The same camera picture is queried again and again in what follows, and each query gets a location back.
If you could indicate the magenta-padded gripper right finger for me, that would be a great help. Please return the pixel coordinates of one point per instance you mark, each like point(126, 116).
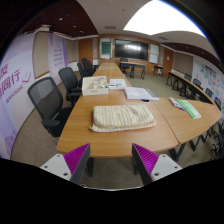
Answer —
point(164, 165)

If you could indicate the colourful wall posters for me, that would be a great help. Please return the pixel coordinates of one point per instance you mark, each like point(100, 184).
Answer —
point(213, 78)

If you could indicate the green booklet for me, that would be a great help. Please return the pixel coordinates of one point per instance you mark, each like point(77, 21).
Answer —
point(190, 109)

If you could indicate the large black wall screen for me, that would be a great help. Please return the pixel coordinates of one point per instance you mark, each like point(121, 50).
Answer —
point(131, 49)

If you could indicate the long curved wooden table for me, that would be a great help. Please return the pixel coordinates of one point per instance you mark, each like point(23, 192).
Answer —
point(186, 83)

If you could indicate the white board with green panel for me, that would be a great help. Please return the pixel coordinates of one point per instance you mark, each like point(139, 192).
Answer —
point(105, 48)

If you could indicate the black mesh office chair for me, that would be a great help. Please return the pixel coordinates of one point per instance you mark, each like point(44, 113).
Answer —
point(68, 80)
point(45, 96)

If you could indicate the group of black chairs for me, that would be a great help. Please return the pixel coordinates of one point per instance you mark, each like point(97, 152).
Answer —
point(208, 93)

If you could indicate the purple standing banner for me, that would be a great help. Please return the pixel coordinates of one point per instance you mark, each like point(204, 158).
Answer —
point(58, 55)

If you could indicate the white blue-printed packet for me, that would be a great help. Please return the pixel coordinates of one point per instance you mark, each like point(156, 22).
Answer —
point(113, 87)

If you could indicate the white printed paper sheet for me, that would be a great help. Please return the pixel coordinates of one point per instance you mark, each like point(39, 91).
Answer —
point(118, 81)

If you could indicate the small dark side table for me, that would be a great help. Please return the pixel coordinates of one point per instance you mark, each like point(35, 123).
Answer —
point(158, 67)

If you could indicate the black chair behind desk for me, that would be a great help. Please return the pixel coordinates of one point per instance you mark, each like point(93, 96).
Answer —
point(123, 60)

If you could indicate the bright ceiling light panel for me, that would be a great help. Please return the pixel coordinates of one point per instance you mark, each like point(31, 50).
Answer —
point(160, 18)

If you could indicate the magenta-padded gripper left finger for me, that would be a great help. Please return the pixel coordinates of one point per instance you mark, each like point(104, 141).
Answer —
point(55, 165)

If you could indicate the white book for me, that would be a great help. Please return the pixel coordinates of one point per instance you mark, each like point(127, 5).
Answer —
point(138, 93)

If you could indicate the round black table grommet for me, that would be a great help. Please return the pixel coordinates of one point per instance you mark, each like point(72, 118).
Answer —
point(145, 100)

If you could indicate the row of black office chairs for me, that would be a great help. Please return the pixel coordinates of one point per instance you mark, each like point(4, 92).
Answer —
point(87, 66)

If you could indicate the brown wooden door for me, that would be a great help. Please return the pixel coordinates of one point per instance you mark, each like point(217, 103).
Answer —
point(85, 50)
point(167, 61)

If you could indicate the white wall whiteboard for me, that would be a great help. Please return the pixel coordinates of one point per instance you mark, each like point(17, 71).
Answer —
point(154, 53)

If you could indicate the cream zigzag-patterned towel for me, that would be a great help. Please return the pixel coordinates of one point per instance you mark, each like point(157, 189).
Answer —
point(121, 117)

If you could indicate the large purple wall banner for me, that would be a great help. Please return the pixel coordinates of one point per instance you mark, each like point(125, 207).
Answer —
point(13, 83)

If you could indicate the white open cardboard box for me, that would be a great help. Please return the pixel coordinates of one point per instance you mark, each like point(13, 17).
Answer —
point(94, 89)

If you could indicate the dark-legged wooden desk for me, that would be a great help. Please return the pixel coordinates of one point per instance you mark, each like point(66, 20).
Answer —
point(133, 64)

